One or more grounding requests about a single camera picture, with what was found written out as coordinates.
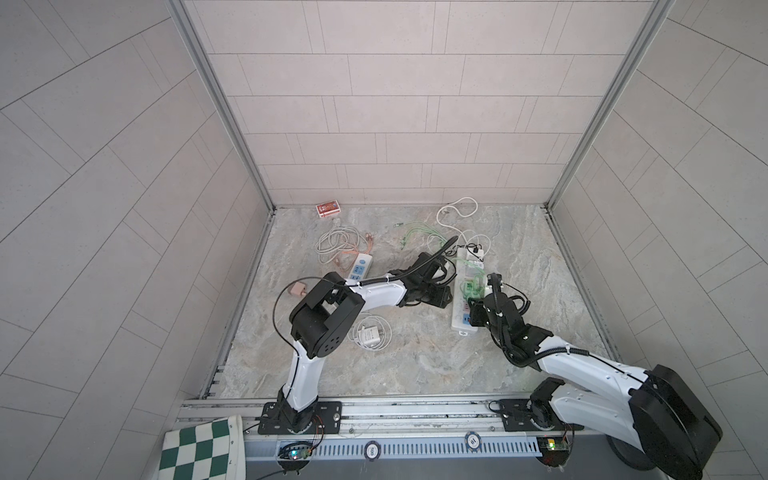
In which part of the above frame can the green charger front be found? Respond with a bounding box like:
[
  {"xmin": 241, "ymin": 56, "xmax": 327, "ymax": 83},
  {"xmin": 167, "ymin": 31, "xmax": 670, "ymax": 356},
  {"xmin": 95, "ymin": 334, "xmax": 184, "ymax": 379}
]
[{"xmin": 465, "ymin": 275, "xmax": 485, "ymax": 292}]

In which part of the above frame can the aluminium rail base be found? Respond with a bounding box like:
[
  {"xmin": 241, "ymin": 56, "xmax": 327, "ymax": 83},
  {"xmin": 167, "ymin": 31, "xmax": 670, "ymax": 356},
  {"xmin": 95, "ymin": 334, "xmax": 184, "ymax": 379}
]
[{"xmin": 174, "ymin": 394, "xmax": 605, "ymax": 461}]

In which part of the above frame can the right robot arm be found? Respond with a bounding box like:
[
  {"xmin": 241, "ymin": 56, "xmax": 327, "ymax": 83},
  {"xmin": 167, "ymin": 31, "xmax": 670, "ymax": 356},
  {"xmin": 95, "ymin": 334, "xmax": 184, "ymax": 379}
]
[{"xmin": 469, "ymin": 273, "xmax": 723, "ymax": 479}]

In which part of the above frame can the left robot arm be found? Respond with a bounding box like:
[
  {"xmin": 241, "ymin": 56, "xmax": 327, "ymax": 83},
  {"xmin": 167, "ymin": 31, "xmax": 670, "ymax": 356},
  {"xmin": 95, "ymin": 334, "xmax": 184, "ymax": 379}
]
[{"xmin": 258, "ymin": 236, "xmax": 458, "ymax": 435}]

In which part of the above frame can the grey coiled cable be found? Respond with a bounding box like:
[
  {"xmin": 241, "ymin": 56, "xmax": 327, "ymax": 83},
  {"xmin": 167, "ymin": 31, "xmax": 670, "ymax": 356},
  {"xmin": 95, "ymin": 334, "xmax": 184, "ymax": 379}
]
[{"xmin": 316, "ymin": 224, "xmax": 364, "ymax": 265}]

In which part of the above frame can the white power strip cord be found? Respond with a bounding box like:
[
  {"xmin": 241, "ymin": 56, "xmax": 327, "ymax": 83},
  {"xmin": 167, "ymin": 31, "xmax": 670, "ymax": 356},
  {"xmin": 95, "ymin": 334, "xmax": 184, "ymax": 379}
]
[{"xmin": 435, "ymin": 196, "xmax": 493, "ymax": 253}]

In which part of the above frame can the pink charger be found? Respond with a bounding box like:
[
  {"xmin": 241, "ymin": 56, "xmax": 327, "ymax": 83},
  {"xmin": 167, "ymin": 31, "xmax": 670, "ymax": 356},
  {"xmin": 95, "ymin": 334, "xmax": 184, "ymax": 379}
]
[{"xmin": 289, "ymin": 281, "xmax": 307, "ymax": 298}]

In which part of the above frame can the blue white power strip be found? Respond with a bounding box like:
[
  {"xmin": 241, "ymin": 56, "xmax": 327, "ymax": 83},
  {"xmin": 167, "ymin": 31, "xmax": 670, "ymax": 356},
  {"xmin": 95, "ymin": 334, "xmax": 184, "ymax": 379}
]
[{"xmin": 347, "ymin": 253, "xmax": 373, "ymax": 282}]

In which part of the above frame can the white charger with black cable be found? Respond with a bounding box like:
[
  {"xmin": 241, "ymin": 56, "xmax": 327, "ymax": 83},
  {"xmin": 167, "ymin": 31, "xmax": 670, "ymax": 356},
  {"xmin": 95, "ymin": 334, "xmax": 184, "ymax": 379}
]
[{"xmin": 457, "ymin": 242, "xmax": 485, "ymax": 262}]

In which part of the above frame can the red small box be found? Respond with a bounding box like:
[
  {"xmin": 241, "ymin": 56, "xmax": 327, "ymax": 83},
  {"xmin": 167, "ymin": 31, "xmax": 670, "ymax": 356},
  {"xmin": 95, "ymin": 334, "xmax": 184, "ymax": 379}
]
[{"xmin": 315, "ymin": 200, "xmax": 341, "ymax": 218}]

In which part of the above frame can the white charger with coiled cable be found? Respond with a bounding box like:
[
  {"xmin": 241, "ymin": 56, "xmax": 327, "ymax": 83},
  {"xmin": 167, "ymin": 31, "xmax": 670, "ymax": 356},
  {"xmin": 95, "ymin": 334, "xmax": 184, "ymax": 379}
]
[{"xmin": 347, "ymin": 315, "xmax": 393, "ymax": 351}]

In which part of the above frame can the green white checkerboard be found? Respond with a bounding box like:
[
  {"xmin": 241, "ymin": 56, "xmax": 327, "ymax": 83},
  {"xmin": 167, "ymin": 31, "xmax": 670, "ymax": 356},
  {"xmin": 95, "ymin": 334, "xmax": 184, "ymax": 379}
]
[{"xmin": 157, "ymin": 415, "xmax": 246, "ymax": 480}]

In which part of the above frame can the green charger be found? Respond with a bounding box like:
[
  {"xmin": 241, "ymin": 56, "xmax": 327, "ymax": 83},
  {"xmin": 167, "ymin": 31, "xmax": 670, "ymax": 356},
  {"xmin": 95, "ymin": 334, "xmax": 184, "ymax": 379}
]
[
  {"xmin": 465, "ymin": 275, "xmax": 485, "ymax": 292},
  {"xmin": 461, "ymin": 285, "xmax": 484, "ymax": 300}
]

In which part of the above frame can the colourful white power strip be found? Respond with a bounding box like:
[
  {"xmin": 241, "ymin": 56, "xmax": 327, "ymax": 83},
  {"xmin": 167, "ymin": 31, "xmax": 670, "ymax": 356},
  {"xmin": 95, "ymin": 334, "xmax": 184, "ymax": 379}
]
[{"xmin": 451, "ymin": 247, "xmax": 487, "ymax": 336}]

